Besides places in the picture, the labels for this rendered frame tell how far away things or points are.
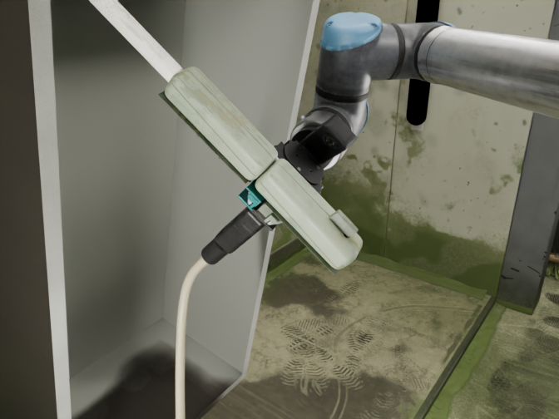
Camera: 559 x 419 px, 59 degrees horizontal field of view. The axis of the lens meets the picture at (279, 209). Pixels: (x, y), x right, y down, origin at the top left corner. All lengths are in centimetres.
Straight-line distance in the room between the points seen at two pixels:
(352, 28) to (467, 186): 198
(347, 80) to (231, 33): 43
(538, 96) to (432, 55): 21
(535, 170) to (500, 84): 192
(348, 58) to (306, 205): 30
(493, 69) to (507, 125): 188
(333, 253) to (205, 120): 22
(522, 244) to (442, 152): 60
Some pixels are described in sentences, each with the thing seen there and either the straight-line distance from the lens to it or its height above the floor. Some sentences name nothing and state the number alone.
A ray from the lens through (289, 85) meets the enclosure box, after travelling 110.
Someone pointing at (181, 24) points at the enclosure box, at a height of 143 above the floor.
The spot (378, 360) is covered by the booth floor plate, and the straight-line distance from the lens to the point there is 230.
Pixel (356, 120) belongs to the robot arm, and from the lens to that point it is 86.
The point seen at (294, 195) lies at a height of 127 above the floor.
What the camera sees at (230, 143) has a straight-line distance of 59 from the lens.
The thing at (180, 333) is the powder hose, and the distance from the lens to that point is 85.
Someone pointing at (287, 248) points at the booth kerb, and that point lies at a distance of 294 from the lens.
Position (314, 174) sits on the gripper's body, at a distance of 71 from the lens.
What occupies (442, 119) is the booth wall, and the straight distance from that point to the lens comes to 267.
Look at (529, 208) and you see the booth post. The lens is 266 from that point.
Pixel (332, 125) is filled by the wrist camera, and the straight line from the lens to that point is 67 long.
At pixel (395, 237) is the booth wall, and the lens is 295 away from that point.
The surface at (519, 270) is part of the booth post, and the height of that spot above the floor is 23.
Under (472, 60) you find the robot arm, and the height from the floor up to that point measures 141.
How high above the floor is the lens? 149
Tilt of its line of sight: 23 degrees down
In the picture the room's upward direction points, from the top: straight up
